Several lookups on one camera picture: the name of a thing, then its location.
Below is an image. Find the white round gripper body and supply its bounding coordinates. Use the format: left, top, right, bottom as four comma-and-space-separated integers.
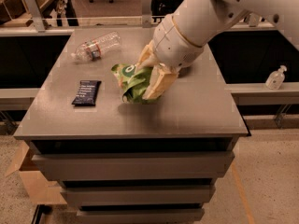
152, 15, 204, 69

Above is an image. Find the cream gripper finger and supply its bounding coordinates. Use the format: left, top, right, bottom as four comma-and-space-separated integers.
136, 41, 159, 69
142, 63, 178, 100

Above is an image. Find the green rice chip bag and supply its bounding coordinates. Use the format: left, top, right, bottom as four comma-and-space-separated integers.
111, 63, 152, 104

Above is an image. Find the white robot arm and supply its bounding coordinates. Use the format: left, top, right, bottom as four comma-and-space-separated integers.
137, 0, 299, 100

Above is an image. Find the clear plastic water bottle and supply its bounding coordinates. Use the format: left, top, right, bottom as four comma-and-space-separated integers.
71, 32, 121, 62

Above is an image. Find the dark blue snack bar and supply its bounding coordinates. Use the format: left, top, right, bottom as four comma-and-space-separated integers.
72, 80, 101, 106

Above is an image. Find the grey drawer cabinet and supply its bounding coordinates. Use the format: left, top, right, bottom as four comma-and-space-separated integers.
15, 27, 247, 224

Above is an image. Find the clear hand sanitizer bottle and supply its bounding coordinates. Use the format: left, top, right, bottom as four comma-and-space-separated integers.
265, 65, 287, 90

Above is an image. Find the glass railing panel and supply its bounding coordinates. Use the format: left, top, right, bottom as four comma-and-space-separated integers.
0, 0, 299, 34

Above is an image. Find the cardboard box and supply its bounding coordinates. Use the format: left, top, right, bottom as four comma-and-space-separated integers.
5, 141, 66, 205

